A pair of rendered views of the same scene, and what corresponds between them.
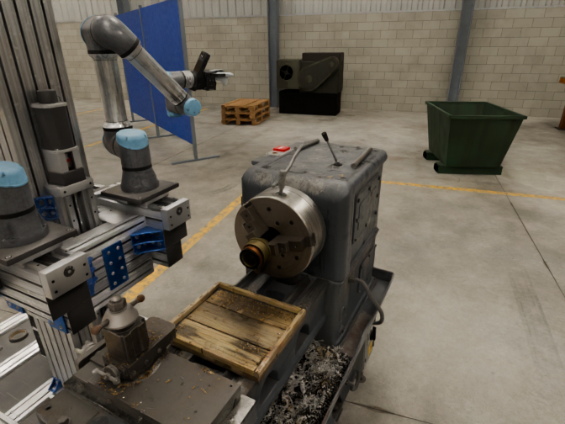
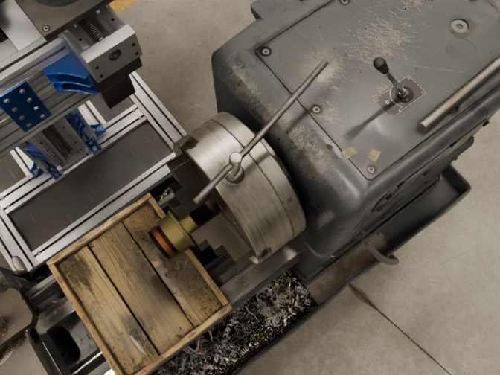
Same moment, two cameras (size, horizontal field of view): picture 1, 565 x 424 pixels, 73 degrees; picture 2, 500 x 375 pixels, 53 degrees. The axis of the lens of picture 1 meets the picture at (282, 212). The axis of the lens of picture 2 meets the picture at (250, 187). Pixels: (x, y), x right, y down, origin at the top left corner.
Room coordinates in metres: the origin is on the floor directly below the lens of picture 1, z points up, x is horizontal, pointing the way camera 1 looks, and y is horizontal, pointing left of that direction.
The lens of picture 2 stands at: (0.91, -0.16, 2.11)
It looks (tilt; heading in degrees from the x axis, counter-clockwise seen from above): 71 degrees down; 25
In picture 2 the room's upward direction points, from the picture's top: straight up
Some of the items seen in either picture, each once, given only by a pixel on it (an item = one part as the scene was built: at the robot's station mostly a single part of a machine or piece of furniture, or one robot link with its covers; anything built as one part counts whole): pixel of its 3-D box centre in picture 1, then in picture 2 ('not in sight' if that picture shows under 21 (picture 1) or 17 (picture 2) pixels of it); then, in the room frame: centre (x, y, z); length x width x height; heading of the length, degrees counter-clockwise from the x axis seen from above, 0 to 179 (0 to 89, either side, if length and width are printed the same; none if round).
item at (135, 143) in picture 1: (133, 147); not in sight; (1.50, 0.60, 1.33); 0.13 x 0.12 x 0.14; 42
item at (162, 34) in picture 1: (150, 75); not in sight; (7.61, 2.49, 1.18); 4.12 x 0.80 x 2.35; 33
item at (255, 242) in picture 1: (256, 252); (175, 233); (1.09, 0.09, 1.08); 0.09 x 0.09 x 0.09; 63
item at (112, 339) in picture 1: (127, 334); not in sight; (0.71, 0.37, 1.07); 0.07 x 0.07 x 0.10; 62
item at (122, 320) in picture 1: (119, 313); not in sight; (0.71, 0.38, 1.13); 0.08 x 0.08 x 0.03
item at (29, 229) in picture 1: (17, 221); not in sight; (1.05, 0.82, 1.21); 0.15 x 0.15 x 0.10
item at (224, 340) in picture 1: (235, 324); (139, 286); (0.96, 0.15, 0.89); 0.36 x 0.30 x 0.04; 62
